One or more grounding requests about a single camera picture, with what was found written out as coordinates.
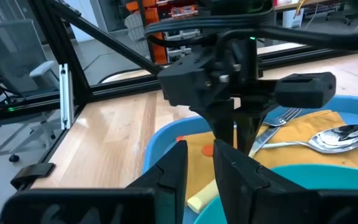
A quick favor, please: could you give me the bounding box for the yellow cloth napkin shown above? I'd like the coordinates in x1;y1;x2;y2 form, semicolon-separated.
175;109;358;203

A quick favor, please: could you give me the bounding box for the wooden workbench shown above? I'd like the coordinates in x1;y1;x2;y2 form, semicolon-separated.
273;0;347;12

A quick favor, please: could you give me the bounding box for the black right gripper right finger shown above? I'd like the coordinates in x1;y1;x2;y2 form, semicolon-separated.
213;139;319;224

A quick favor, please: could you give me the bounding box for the cream-handled metal knife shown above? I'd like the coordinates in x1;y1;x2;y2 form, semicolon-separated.
186;125;281;215

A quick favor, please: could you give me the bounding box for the black frame clip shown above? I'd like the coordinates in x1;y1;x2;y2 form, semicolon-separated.
10;162;56;191

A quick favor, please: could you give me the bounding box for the silver aluminium extrusion piece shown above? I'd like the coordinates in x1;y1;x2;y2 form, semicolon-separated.
58;63;75;131

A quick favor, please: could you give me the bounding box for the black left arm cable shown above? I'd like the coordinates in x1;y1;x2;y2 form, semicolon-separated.
144;11;358;52

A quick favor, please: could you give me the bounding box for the teal plastic plate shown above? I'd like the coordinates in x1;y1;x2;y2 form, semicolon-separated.
193;164;358;224

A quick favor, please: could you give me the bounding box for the white waste bin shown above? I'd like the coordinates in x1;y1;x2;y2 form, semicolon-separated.
282;7;305;29

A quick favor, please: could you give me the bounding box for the orange-handled metal spoon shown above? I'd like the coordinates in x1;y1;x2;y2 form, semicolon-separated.
201;123;358;157

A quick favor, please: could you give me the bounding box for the orange-handled metal fork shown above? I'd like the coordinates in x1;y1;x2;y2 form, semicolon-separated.
175;107;303;143

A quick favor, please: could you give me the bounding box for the grey office chair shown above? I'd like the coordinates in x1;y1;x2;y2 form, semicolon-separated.
0;19;61;164

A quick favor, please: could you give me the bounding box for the blue plastic tray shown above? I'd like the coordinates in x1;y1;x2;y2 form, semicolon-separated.
141;95;358;224

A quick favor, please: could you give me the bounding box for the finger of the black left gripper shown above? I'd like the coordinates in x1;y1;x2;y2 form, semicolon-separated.
236;110;265;156
198;98;236;147

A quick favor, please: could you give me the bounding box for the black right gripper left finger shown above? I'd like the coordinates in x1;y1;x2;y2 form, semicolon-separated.
125;139;188;224

